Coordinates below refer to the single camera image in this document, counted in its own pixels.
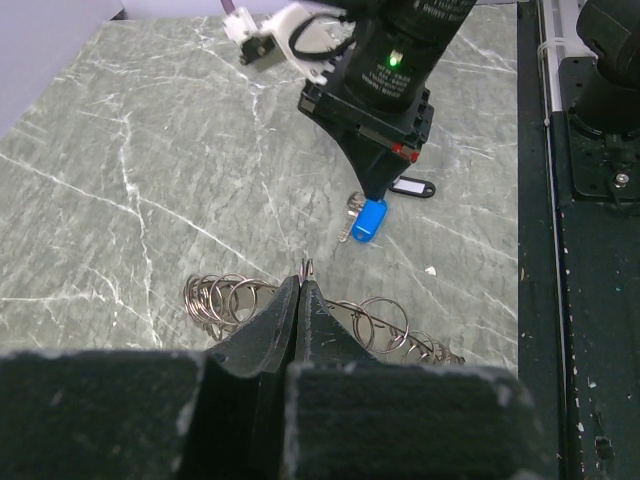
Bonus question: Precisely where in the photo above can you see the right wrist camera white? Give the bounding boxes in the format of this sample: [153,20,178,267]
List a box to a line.
[222,1,353,85]

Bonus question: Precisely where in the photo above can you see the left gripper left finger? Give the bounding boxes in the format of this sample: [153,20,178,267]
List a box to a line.
[1,277,300,479]

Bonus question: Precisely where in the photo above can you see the blue tag key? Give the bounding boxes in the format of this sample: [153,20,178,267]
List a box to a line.
[338,192,388,243]

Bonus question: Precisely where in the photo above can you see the aluminium frame rail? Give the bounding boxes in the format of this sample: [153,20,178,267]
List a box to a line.
[535,0,585,117]

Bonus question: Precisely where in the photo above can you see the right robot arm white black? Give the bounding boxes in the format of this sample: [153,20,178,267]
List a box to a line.
[289,1,475,200]

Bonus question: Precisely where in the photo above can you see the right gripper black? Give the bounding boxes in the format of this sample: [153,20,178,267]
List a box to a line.
[298,50,433,200]

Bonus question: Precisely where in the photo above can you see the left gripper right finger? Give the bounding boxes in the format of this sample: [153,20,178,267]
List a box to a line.
[284,281,549,479]

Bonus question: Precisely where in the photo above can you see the metal disc with key rings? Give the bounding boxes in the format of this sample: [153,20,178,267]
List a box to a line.
[183,257,466,367]

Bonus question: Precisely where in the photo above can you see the black tag key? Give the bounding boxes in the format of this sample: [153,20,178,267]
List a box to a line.
[389,176,436,199]

